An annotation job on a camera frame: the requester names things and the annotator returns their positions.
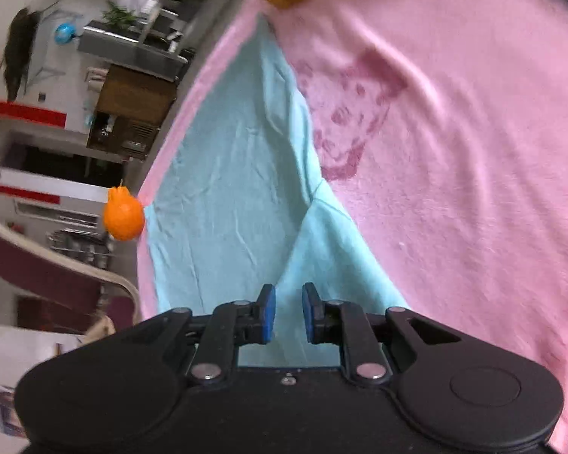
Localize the light blue t-shirt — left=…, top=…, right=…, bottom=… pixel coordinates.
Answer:
left=145, top=20, right=403, bottom=367

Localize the orange plush toy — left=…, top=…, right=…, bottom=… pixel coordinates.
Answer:
left=103, top=185, right=145, bottom=241

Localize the wooden cabinet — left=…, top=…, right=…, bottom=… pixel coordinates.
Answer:
left=87, top=65, right=176, bottom=160

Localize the pink blanket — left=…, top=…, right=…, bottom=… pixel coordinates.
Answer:
left=137, top=0, right=568, bottom=453

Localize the grey tv console shelf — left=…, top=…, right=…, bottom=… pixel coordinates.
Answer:
left=78, top=20, right=195, bottom=82

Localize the green potted plant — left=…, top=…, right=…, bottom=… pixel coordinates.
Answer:
left=102, top=0, right=137, bottom=31

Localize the maroon chair with beige frame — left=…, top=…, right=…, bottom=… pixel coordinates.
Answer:
left=0, top=223, right=141, bottom=330

